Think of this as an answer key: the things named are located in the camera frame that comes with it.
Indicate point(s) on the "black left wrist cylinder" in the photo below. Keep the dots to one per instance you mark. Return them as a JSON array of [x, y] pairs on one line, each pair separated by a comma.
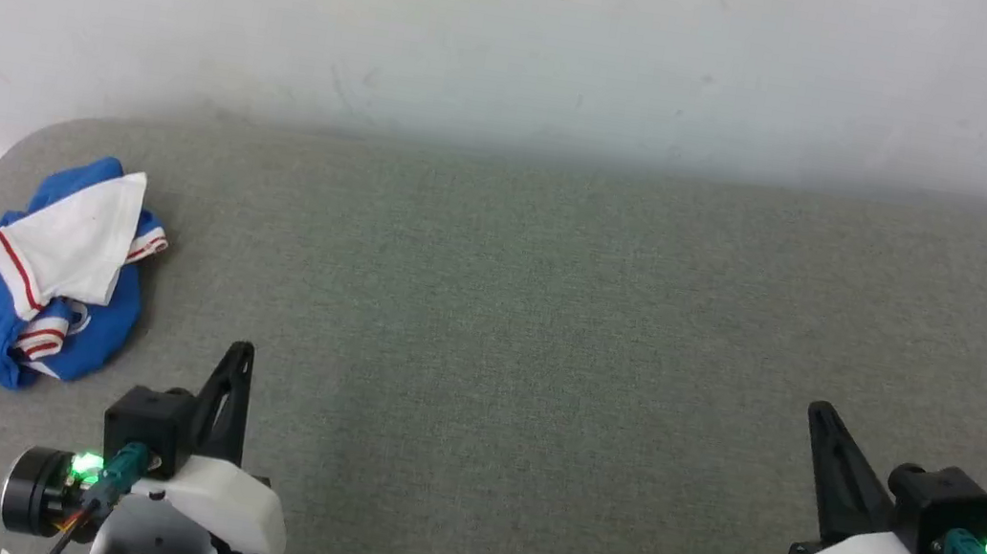
[[33, 493]]

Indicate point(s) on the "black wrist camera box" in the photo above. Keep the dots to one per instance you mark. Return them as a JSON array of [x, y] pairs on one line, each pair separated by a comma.
[[940, 504], [145, 421]]

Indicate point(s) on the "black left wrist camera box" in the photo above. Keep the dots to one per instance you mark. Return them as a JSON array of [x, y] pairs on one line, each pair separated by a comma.
[[145, 421]]

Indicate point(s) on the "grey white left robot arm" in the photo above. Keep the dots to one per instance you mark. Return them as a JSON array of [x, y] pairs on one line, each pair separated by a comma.
[[147, 542]]

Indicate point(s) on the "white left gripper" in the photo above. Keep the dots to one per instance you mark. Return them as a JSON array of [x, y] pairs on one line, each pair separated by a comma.
[[230, 506]]

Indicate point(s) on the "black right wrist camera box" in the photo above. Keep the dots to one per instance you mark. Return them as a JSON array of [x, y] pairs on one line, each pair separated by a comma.
[[940, 504]]

